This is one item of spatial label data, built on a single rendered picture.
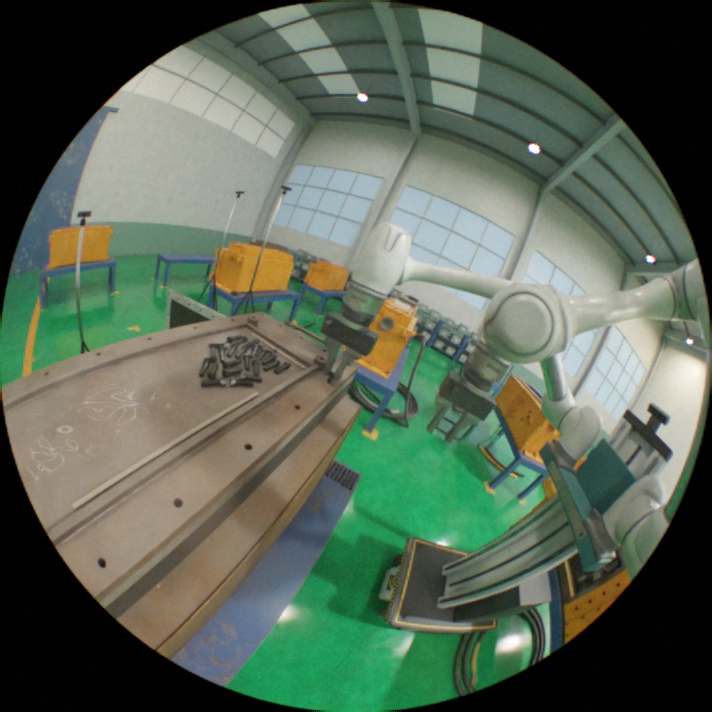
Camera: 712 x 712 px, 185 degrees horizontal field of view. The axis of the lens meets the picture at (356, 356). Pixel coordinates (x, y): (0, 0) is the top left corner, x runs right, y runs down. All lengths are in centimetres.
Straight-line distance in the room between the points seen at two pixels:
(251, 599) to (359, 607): 95
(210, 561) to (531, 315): 57
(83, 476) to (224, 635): 79
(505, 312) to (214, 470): 43
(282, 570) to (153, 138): 1008
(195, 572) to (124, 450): 22
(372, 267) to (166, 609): 72
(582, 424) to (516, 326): 88
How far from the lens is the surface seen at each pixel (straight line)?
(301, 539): 110
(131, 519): 35
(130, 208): 942
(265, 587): 104
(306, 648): 175
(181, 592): 45
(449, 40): 829
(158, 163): 969
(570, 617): 230
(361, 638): 184
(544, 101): 867
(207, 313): 123
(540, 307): 27
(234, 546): 45
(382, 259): 46
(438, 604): 174
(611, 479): 113
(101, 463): 40
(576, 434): 111
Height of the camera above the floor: 167
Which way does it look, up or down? 22 degrees down
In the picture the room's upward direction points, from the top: 25 degrees clockwise
